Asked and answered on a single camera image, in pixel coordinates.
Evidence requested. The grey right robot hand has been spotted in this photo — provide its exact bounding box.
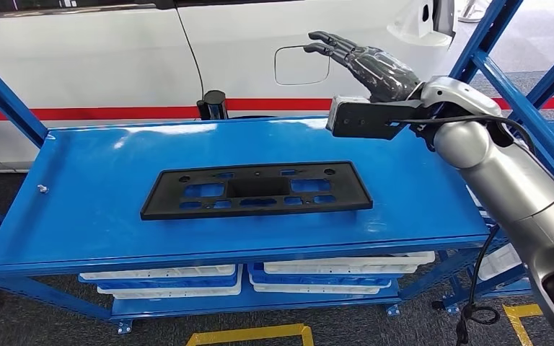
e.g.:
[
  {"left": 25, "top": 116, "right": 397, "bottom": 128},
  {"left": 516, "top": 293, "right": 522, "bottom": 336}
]
[{"left": 303, "top": 30, "right": 424, "bottom": 104}]

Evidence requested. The black plastic mounting plate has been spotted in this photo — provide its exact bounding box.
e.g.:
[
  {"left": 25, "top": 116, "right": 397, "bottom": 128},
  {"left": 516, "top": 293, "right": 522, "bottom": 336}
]
[{"left": 139, "top": 161, "right": 374, "bottom": 221}]

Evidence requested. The white stand base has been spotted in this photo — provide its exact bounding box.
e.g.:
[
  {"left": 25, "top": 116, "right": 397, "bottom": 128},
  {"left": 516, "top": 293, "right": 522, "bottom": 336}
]
[{"left": 457, "top": 0, "right": 487, "bottom": 25}]

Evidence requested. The white plastic crate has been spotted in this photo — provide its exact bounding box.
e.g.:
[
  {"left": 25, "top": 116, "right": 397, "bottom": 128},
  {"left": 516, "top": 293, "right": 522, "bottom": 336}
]
[
  {"left": 250, "top": 274, "right": 393, "bottom": 296},
  {"left": 79, "top": 264, "right": 237, "bottom": 282},
  {"left": 97, "top": 270, "right": 244, "bottom": 301},
  {"left": 476, "top": 242, "right": 522, "bottom": 282},
  {"left": 263, "top": 251, "right": 436, "bottom": 276}
]

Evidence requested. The white car body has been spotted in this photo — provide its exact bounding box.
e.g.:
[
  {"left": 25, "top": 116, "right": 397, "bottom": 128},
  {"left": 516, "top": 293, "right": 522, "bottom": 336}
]
[{"left": 0, "top": 0, "right": 457, "bottom": 173}]

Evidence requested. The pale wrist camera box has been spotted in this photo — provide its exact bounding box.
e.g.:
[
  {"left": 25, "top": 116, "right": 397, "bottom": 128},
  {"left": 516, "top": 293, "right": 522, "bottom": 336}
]
[{"left": 326, "top": 94, "right": 424, "bottom": 141}]

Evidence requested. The black cylindrical barrier post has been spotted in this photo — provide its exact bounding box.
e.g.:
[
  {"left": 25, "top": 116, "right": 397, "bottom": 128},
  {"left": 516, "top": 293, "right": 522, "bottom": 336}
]
[{"left": 196, "top": 89, "right": 229, "bottom": 121}]

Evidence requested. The black camera cable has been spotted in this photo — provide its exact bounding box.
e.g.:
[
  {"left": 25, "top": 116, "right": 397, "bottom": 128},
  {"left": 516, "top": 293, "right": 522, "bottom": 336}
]
[{"left": 391, "top": 113, "right": 539, "bottom": 346}]

